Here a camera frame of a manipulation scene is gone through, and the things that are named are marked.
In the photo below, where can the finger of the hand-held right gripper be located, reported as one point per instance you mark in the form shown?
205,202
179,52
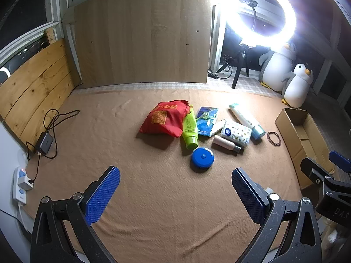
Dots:
315,171
341,160

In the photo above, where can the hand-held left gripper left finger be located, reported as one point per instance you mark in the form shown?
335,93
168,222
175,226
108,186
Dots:
102,194

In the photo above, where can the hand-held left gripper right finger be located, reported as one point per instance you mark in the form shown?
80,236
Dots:
248,194

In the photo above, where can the cardboard box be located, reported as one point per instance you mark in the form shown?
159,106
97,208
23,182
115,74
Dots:
290,127

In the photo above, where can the blue round tape measure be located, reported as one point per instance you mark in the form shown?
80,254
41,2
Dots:
203,159

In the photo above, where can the pink bottle with grey cap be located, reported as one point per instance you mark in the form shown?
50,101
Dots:
223,142

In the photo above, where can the wet wipes pack with stickers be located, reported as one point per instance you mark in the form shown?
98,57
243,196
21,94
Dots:
237,133

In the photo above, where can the white and yellow packet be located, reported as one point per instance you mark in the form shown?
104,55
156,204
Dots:
218,127

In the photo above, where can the white tube with blue cap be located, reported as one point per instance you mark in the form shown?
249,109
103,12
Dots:
244,117

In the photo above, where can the blue printed packet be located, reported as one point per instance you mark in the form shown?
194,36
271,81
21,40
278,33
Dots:
207,123

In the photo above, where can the green tube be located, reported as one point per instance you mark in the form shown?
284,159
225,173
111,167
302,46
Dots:
190,131

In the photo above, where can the red cloth bag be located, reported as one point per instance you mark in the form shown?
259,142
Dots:
161,117

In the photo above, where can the grey charger adapter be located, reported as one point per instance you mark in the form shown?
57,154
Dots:
44,142

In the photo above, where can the white plug adapter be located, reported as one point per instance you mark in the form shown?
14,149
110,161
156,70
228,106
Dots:
25,184

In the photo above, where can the white power strip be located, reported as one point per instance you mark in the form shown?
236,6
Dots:
19,197

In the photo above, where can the small penguin plush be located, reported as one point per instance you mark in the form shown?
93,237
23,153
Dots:
296,87

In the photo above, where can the checked blanket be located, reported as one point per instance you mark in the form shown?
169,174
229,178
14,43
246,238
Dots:
246,87

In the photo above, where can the large penguin plush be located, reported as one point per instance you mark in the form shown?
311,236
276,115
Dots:
274,65

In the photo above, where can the black power strip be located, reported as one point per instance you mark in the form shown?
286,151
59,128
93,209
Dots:
213,75

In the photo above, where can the pine wood board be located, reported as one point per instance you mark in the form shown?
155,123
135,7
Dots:
35,87

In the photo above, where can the light plywood board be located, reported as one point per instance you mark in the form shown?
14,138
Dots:
137,33

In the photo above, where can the phone holder on gooseneck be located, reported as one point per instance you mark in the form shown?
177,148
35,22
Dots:
249,2

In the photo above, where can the white window frame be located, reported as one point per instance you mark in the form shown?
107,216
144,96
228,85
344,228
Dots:
64,5

